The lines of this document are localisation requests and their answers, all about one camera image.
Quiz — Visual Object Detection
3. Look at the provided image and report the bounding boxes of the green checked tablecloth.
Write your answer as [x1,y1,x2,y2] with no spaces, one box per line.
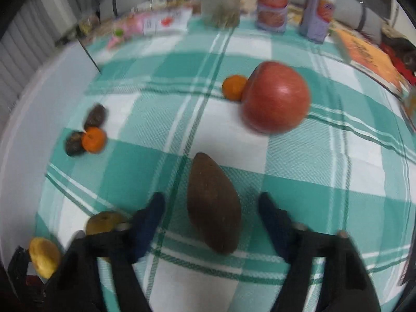
[34,13,416,312]

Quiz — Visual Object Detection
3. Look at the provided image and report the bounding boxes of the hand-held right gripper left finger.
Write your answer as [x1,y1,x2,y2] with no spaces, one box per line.
[42,192,166,312]

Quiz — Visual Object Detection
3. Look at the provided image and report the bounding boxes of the colourful small packet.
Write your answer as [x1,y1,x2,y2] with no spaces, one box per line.
[403,88,416,121]

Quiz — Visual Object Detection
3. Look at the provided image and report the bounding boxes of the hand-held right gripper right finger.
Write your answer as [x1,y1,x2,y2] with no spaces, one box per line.
[258,192,382,312]

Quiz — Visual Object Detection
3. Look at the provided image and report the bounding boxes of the white packet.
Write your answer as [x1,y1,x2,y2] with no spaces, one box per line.
[143,6,194,35]

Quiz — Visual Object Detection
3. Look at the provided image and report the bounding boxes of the clear plastic container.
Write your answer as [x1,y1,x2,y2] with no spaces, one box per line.
[198,0,242,28]

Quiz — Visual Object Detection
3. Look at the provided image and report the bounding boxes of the green-brown round fruit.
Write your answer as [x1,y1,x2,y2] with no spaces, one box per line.
[85,211,131,264]

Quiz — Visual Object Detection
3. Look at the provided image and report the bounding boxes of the small orange tangerine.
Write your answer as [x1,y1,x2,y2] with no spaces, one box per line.
[222,75,249,101]
[81,127,108,153]

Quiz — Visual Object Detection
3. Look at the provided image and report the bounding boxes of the pink packet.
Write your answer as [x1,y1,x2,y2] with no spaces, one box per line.
[107,15,145,49]

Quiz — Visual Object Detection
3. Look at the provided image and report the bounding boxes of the red apple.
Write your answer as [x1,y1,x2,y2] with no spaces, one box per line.
[241,61,312,134]

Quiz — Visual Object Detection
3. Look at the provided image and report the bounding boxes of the yellow round fruit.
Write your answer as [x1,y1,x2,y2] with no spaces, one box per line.
[29,237,62,279]

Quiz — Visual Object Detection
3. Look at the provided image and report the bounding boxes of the dark cloth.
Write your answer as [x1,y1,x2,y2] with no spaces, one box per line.
[380,26,416,85]

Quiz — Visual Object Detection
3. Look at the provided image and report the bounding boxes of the grey window blinds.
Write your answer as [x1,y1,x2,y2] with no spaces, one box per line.
[0,0,101,118]

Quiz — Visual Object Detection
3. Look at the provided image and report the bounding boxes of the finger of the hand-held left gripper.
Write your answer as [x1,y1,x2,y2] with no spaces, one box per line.
[8,247,46,296]

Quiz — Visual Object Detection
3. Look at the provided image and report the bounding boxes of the orange book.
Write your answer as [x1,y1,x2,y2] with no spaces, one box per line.
[331,28,412,100]

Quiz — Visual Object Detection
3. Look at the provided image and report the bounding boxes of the brown sweet potato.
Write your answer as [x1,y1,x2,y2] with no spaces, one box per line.
[187,152,243,256]

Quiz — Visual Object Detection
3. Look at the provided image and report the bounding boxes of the dark purple round fruit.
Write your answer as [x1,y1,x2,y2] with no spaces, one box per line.
[83,104,107,130]
[65,131,87,157]

